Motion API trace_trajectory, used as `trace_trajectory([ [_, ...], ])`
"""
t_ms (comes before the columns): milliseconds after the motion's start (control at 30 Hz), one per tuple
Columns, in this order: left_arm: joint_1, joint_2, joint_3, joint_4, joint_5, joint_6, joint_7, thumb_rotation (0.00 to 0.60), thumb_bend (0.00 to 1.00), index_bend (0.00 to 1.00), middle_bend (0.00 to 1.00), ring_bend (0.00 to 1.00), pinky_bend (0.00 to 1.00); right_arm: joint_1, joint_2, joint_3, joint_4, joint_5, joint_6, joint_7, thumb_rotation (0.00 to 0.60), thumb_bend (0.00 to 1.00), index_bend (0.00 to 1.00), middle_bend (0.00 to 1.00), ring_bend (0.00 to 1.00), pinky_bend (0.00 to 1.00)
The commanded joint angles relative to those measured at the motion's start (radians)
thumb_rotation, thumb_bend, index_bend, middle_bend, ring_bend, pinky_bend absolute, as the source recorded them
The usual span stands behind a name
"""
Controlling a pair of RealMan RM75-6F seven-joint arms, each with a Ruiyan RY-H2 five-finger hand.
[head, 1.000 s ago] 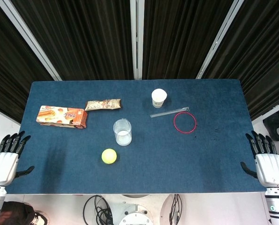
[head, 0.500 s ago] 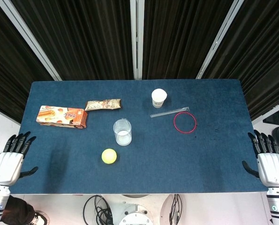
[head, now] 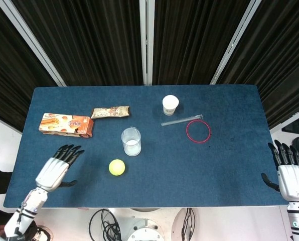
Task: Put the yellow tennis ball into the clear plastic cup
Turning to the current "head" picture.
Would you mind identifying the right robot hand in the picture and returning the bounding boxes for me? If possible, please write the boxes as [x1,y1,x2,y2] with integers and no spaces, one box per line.
[261,140,299,202]

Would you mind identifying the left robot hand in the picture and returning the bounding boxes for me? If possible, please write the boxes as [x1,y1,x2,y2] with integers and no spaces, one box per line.
[35,144,85,192]

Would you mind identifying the yellow tennis ball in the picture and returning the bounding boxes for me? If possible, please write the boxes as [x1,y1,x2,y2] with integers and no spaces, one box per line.
[108,159,126,176]

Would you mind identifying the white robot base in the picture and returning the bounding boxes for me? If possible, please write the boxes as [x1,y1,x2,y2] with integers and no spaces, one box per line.
[115,207,183,241]

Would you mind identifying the clear plastic cup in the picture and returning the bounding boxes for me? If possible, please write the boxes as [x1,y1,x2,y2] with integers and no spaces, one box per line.
[121,127,142,157]

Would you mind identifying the orange snack box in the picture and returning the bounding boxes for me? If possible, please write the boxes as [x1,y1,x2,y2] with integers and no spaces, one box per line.
[38,112,94,138]

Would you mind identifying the black and white sneaker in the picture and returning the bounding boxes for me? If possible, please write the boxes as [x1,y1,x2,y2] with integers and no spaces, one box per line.
[26,224,54,241]

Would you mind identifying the brown snack wrapper packet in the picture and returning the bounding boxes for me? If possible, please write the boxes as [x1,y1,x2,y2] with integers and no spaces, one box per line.
[90,105,130,119]

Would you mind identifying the blue table cloth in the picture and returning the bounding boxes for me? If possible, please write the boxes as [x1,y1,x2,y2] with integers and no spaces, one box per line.
[3,85,290,208]

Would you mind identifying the clear wrapped straw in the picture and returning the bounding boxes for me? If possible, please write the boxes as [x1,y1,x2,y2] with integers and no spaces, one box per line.
[161,113,204,127]

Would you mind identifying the white paper cup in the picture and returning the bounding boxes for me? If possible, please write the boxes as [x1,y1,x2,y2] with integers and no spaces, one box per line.
[162,94,180,116]

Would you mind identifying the black cable bundle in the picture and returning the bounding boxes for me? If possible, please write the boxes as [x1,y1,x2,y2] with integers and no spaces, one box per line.
[181,207,197,241]
[89,208,122,241]

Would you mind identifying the red ring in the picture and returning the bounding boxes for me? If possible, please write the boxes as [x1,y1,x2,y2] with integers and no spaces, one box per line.
[186,119,212,144]

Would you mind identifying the white partition post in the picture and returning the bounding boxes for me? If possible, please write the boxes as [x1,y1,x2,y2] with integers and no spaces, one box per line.
[0,0,67,87]
[209,0,262,85]
[138,0,155,86]

